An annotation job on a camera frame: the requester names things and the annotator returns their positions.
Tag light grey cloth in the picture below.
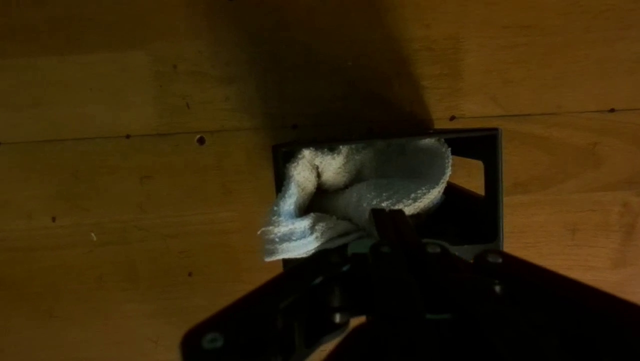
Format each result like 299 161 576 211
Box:
261 138 453 261

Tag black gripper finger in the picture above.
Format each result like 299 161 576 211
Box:
372 209 420 256

